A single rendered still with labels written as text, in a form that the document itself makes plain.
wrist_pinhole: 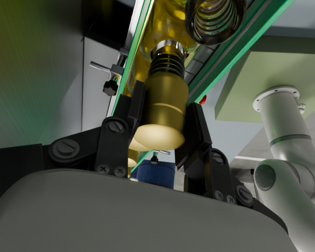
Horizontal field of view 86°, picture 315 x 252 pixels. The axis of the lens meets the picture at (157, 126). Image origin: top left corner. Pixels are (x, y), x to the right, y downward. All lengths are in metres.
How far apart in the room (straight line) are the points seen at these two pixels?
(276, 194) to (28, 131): 0.45
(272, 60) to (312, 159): 0.26
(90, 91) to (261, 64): 0.49
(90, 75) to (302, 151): 0.58
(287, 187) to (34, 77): 0.45
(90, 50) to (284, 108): 0.54
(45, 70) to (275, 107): 0.55
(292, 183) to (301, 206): 0.04
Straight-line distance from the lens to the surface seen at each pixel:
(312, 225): 0.42
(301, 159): 0.55
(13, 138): 0.23
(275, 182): 0.45
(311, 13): 0.60
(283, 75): 0.59
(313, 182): 0.50
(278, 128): 0.56
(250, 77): 0.56
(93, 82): 0.54
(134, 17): 0.40
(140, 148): 0.17
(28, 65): 0.21
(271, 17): 0.32
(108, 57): 0.47
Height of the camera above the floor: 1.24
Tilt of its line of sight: 34 degrees down
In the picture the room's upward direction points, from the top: 172 degrees counter-clockwise
